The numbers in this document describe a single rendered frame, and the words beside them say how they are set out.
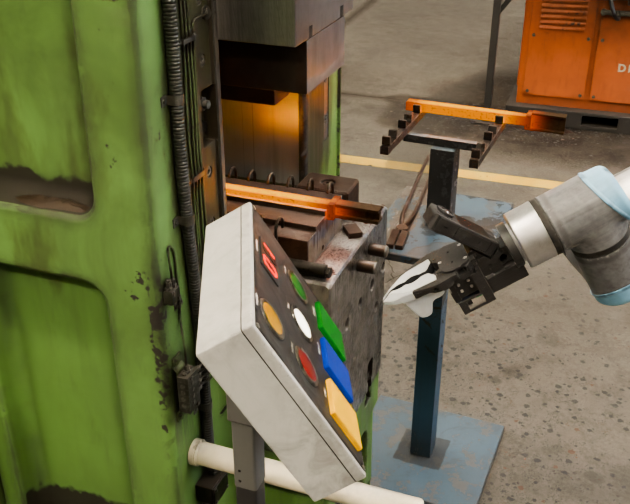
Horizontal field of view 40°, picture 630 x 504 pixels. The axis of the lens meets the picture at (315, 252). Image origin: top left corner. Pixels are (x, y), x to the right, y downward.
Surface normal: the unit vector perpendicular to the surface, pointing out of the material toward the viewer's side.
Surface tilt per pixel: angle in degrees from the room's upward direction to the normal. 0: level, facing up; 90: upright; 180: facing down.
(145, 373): 90
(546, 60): 90
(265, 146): 90
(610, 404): 0
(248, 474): 90
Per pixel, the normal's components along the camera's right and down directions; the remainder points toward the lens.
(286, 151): -0.36, 0.44
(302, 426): 0.07, 0.48
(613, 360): 0.00, -0.88
